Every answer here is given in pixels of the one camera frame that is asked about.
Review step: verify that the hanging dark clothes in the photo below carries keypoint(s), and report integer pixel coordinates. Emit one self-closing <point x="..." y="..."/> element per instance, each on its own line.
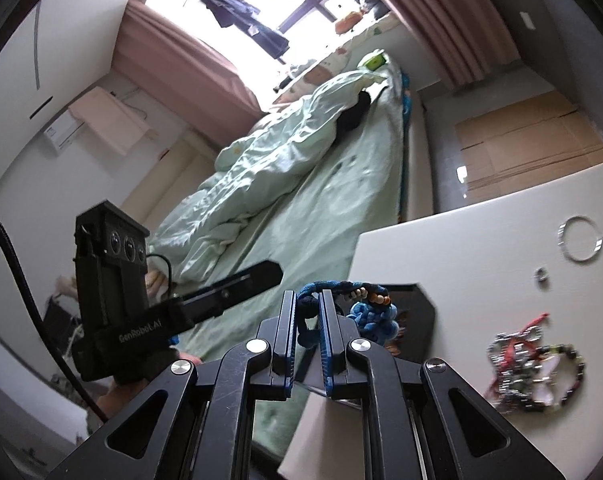
<point x="241" y="5"/>

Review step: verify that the light green duvet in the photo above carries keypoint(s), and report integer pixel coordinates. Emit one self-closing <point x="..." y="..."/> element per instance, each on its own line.
<point x="261" y="170"/>

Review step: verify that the black jewelry box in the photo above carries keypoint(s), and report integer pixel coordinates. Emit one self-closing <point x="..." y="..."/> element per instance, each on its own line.
<point x="416" y="320"/>

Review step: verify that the silver bangle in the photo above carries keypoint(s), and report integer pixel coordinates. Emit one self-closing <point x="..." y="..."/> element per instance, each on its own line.
<point x="561" y="240"/>

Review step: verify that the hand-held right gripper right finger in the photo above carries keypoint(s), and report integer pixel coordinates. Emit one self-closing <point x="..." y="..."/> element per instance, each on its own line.
<point x="326" y="345"/>

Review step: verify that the orange plush toy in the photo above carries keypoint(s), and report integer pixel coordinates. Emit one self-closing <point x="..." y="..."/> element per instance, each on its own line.
<point x="349" y="21"/>

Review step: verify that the person's left hand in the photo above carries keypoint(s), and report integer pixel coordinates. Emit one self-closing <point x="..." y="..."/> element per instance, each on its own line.
<point x="113" y="400"/>

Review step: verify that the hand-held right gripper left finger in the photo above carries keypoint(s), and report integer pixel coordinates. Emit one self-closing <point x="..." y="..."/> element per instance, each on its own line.
<point x="287" y="332"/>

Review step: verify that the black cloth item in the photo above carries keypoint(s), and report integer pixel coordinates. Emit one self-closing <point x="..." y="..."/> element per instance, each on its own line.
<point x="354" y="112"/>

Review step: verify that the small green box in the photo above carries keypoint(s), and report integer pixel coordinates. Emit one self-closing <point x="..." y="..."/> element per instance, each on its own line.
<point x="375" y="61"/>

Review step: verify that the pink pillow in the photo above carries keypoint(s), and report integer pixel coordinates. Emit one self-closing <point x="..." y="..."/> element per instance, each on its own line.
<point x="154" y="282"/>

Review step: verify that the flat cardboard sheet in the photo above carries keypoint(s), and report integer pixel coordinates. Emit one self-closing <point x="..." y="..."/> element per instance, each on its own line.
<point x="526" y="140"/>

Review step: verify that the pink curtain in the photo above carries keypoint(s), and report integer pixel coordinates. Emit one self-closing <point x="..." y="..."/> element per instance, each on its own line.
<point x="431" y="15"/>
<point x="191" y="65"/>

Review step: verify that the bed with green sheet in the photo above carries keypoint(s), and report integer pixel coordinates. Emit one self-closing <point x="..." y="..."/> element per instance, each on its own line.
<point x="341" y="185"/>

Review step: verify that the cream towel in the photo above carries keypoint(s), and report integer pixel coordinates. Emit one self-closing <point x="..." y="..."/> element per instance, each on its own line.
<point x="111" y="117"/>

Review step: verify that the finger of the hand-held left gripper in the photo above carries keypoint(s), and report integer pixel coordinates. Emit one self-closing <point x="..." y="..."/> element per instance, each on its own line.
<point x="236" y="285"/>

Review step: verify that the white wall outlet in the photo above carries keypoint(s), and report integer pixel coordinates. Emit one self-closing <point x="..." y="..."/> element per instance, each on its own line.
<point x="528" y="21"/>

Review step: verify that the white air conditioner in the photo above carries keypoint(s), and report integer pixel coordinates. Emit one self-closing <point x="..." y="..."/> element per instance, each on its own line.
<point x="63" y="132"/>

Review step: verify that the printed window seat cushion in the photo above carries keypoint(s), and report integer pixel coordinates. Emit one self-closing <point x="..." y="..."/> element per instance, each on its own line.
<point x="321" y="67"/>

